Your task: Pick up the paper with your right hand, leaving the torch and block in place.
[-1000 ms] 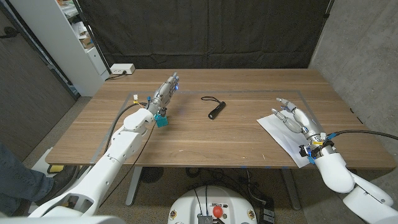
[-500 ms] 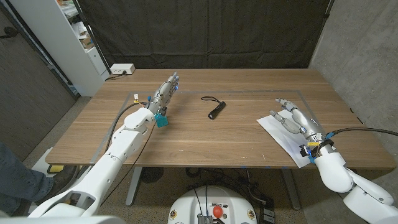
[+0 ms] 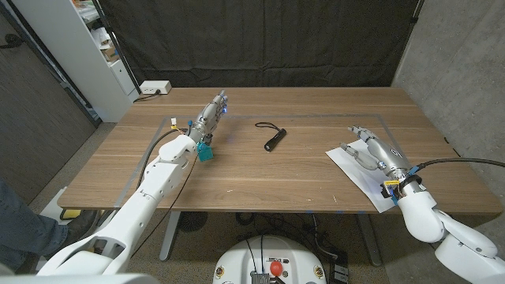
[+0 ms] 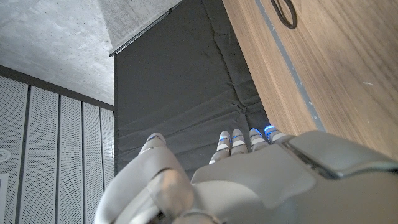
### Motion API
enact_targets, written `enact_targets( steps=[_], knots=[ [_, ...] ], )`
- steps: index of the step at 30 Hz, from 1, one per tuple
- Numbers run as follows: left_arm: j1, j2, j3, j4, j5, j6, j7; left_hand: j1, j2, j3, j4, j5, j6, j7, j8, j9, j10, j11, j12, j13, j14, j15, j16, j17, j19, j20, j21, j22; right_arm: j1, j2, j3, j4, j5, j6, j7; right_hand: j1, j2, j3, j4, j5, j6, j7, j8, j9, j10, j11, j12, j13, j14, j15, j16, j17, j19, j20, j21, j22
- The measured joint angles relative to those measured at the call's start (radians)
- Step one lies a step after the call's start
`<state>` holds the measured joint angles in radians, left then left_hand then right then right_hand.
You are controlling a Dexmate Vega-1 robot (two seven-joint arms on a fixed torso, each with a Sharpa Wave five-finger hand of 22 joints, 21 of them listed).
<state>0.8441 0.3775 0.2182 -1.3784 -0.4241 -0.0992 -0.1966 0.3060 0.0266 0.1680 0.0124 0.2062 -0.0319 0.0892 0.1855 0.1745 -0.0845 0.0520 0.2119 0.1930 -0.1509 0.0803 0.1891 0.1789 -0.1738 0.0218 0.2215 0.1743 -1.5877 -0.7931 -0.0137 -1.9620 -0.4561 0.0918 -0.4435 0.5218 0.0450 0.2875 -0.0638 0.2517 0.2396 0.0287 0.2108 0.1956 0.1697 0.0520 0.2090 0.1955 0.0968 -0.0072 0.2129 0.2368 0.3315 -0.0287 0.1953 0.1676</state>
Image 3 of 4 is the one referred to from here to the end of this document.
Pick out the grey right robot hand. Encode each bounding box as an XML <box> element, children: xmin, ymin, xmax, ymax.
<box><xmin>339</xmin><ymin>125</ymin><xmax>423</xmax><ymax>198</ymax></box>

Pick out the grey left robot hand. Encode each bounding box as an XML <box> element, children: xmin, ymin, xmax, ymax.
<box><xmin>189</xmin><ymin>89</ymin><xmax>229</xmax><ymax>148</ymax></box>

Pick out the white paper sheet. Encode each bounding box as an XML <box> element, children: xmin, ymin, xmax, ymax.
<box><xmin>325</xmin><ymin>140</ymin><xmax>398</xmax><ymax>214</ymax></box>

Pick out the teal block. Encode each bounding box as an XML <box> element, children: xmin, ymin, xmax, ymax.
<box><xmin>196</xmin><ymin>142</ymin><xmax>215</xmax><ymax>163</ymax></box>

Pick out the white power socket box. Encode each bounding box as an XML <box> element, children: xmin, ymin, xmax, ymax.
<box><xmin>139</xmin><ymin>80</ymin><xmax>173</xmax><ymax>95</ymax></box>

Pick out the grey table leg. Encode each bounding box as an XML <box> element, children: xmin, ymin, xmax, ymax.
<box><xmin>357</xmin><ymin>214</ymin><xmax>383</xmax><ymax>267</ymax></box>
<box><xmin>159</xmin><ymin>211</ymin><xmax>182</xmax><ymax>262</ymax></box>

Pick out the black curtain backdrop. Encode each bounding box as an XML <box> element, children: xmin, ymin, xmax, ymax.
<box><xmin>96</xmin><ymin>0</ymin><xmax>425</xmax><ymax>88</ymax></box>

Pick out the black round floor object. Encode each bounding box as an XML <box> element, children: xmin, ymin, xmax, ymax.
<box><xmin>177</xmin><ymin>211</ymin><xmax>209</xmax><ymax>233</ymax></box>

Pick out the black stand pole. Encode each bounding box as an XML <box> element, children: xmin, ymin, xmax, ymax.
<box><xmin>410</xmin><ymin>0</ymin><xmax>425</xmax><ymax>24</ymax></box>
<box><xmin>92</xmin><ymin>0</ymin><xmax>142</xmax><ymax>95</ymax></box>

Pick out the cardboard box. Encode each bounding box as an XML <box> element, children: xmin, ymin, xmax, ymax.
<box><xmin>100</xmin><ymin>43</ymin><xmax>121</xmax><ymax>62</ymax></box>

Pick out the black floor power strip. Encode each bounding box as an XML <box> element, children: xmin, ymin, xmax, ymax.
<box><xmin>329</xmin><ymin>252</ymin><xmax>350</xmax><ymax>284</ymax></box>

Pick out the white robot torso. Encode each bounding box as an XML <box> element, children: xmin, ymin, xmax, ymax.
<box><xmin>212</xmin><ymin>235</ymin><xmax>327</xmax><ymax>284</ymax></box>

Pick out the white shelf cabinet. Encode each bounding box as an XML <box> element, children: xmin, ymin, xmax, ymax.
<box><xmin>11</xmin><ymin>0</ymin><xmax>141</xmax><ymax>123</ymax></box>

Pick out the person's dark shoe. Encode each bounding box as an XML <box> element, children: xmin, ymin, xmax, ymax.
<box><xmin>65</xmin><ymin>209</ymin><xmax>104</xmax><ymax>245</ymax></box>

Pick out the yellow floor object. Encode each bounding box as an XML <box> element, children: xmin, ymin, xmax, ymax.
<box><xmin>59</xmin><ymin>208</ymin><xmax>82</xmax><ymax>221</ymax></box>

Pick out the person's leg in jeans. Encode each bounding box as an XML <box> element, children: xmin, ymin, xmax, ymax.
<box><xmin>0</xmin><ymin>179</ymin><xmax>69</xmax><ymax>273</ymax></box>

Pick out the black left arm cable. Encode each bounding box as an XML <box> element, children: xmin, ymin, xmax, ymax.
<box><xmin>136</xmin><ymin>128</ymin><xmax>190</xmax><ymax>190</ymax></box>

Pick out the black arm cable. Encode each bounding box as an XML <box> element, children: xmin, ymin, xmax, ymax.
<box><xmin>136</xmin><ymin>128</ymin><xmax>190</xmax><ymax>190</ymax></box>
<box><xmin>413</xmin><ymin>156</ymin><xmax>505</xmax><ymax>171</ymax></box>

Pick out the black torch with lanyard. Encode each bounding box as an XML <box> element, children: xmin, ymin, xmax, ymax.
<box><xmin>254</xmin><ymin>121</ymin><xmax>288</xmax><ymax>153</ymax></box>

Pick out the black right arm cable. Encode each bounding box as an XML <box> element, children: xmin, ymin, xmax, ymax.
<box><xmin>413</xmin><ymin>156</ymin><xmax>505</xmax><ymax>171</ymax></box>

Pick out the black door handle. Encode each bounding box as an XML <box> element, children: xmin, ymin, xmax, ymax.
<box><xmin>0</xmin><ymin>33</ymin><xmax>24</xmax><ymax>50</ymax></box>

